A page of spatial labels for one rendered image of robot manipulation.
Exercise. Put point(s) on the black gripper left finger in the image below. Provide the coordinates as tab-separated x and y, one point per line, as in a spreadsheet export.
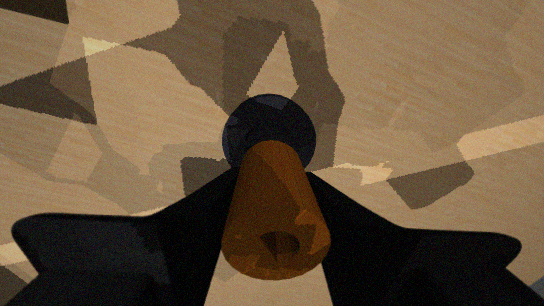
179	245

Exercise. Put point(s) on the black round pedestal with shaft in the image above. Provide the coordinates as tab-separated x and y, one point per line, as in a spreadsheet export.
268	117

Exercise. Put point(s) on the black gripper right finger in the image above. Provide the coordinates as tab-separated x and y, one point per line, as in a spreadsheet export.
370	258

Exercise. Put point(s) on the orange knob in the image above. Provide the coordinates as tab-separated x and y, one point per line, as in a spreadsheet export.
275	229

